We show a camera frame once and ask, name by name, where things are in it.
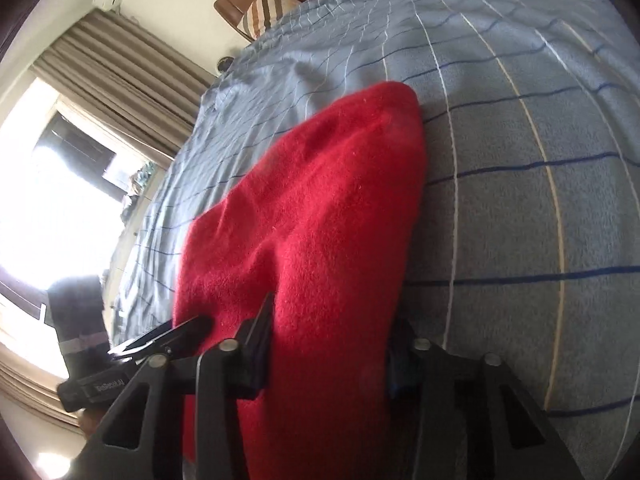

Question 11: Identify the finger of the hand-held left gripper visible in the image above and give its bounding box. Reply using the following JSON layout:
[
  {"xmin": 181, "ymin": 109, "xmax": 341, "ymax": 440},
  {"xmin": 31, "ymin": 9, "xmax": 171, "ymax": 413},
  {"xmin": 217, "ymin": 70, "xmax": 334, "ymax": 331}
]
[{"xmin": 107, "ymin": 314, "xmax": 215, "ymax": 362}]

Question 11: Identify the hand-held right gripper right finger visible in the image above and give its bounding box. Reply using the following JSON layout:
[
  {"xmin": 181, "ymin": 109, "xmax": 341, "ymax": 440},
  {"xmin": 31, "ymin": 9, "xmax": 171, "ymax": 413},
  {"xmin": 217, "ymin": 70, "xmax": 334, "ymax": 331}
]
[{"xmin": 385, "ymin": 317, "xmax": 583, "ymax": 480}]

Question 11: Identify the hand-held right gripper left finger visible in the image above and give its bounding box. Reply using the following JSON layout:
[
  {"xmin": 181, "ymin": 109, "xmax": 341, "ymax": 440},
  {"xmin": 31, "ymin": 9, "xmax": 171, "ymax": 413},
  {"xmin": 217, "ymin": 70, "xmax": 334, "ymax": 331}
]
[{"xmin": 75, "ymin": 292, "xmax": 276, "ymax": 480}]

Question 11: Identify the red knit sweater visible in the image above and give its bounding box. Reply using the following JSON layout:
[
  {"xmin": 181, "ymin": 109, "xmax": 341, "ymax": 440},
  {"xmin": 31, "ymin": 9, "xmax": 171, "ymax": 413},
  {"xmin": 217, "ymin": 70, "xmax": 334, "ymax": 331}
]
[{"xmin": 171, "ymin": 81, "xmax": 428, "ymax": 480}]

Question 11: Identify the person's left hand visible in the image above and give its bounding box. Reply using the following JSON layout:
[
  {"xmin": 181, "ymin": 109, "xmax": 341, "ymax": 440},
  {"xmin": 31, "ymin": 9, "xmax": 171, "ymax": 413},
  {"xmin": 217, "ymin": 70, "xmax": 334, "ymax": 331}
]
[{"xmin": 80, "ymin": 407, "xmax": 108, "ymax": 438}]

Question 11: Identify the beige curtain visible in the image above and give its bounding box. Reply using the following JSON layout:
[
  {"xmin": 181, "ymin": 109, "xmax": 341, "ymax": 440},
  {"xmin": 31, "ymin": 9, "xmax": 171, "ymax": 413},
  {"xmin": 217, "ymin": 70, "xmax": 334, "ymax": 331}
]
[
  {"xmin": 0, "ymin": 330, "xmax": 86, "ymax": 426},
  {"xmin": 32, "ymin": 10, "xmax": 216, "ymax": 161}
]

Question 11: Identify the bright window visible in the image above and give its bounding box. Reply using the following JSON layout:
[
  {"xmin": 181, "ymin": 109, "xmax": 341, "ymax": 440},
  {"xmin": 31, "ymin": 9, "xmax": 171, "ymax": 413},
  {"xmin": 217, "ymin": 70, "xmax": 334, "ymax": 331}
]
[{"xmin": 0, "ymin": 77, "xmax": 171, "ymax": 311}]

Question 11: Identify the blue plaid duvet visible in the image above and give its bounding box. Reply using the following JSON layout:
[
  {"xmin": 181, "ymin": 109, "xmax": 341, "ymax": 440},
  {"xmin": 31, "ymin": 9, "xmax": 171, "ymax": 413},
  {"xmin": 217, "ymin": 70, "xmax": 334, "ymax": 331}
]
[{"xmin": 102, "ymin": 0, "xmax": 640, "ymax": 480}]

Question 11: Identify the striped pillow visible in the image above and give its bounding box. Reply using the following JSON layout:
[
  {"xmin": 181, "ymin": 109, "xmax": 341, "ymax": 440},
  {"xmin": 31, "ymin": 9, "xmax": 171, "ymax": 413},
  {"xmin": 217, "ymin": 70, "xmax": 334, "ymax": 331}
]
[{"xmin": 240, "ymin": 0, "xmax": 307, "ymax": 40}]

